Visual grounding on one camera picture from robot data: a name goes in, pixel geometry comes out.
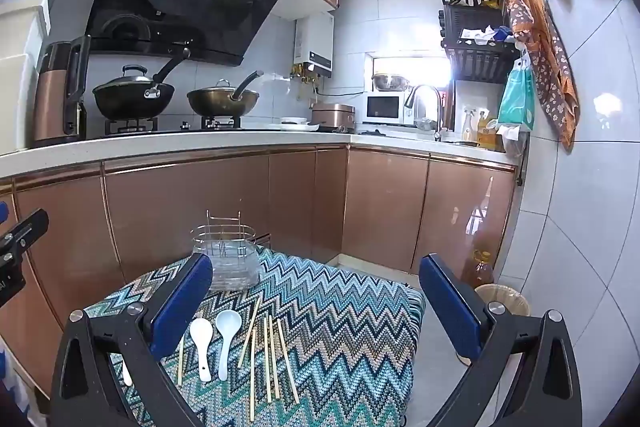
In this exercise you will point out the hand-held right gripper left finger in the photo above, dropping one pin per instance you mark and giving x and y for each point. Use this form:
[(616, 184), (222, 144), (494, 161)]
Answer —
[(180, 307)]

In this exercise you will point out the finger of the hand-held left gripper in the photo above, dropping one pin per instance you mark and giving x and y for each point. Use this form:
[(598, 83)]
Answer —
[(3, 212), (25, 229)]

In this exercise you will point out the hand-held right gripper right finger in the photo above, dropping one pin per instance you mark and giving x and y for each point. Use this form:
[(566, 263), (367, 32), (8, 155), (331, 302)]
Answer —
[(447, 307)]

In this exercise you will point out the white ceramic spoon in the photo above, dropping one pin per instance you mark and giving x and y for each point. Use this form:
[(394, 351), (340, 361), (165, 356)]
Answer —
[(201, 332)]

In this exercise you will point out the light blue ceramic spoon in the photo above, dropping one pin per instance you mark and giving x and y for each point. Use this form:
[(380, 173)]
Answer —
[(227, 324)]

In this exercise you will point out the clear plastic utensil holder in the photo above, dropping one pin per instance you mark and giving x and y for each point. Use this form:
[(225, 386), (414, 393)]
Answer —
[(225, 267)]

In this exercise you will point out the cooking oil bottle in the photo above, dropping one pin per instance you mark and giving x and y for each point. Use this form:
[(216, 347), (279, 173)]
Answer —
[(480, 272)]

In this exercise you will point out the beige trash basket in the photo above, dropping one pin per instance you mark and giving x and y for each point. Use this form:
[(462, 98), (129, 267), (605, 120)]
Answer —
[(505, 294)]

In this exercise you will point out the rose gold base cabinets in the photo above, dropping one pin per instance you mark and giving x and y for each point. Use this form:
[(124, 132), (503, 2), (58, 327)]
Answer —
[(200, 207)]

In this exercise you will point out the zigzag knit table cloth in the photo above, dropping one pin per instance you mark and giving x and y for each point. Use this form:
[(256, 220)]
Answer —
[(340, 332)]

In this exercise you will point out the rose gold electric kettle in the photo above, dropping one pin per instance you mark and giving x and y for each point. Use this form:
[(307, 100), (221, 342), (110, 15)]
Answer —
[(52, 97)]

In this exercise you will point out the white appliance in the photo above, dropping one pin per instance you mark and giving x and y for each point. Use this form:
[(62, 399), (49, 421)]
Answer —
[(20, 82)]

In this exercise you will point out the black wok with lid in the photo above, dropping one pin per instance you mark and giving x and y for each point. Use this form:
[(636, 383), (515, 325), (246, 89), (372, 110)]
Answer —
[(130, 99)]

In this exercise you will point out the gas stove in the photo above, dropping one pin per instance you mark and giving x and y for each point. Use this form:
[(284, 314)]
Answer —
[(165, 132)]

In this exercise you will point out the yellow bottle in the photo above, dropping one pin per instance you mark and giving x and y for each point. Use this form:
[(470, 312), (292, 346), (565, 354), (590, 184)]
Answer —
[(487, 134)]

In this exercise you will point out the spray bottle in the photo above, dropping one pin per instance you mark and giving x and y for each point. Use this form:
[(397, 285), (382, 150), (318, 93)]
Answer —
[(470, 127)]

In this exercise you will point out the steel kitchen faucet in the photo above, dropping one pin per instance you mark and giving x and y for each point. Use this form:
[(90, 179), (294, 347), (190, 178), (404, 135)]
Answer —
[(439, 117)]

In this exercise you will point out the white microwave oven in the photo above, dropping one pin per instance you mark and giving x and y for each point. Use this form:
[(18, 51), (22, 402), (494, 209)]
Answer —
[(382, 108)]

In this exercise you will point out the white plate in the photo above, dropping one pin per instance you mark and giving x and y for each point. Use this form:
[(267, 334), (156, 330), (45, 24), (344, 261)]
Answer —
[(295, 125)]

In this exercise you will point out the teal bag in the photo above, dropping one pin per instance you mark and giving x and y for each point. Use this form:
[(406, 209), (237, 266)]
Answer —
[(517, 102)]

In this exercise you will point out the rice cooker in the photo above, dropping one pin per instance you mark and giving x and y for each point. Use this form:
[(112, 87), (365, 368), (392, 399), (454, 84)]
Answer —
[(332, 117)]

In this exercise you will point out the steel bowl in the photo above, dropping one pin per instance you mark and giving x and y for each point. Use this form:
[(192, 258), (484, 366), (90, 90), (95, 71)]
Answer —
[(390, 83)]

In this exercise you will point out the black dish rack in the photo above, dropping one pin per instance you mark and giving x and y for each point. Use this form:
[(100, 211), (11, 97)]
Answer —
[(475, 62)]

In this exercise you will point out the brown floral apron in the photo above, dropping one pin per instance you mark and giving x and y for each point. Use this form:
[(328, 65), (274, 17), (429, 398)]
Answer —
[(550, 57)]

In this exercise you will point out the white water heater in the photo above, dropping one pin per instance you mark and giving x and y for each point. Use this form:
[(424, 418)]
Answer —
[(315, 42)]

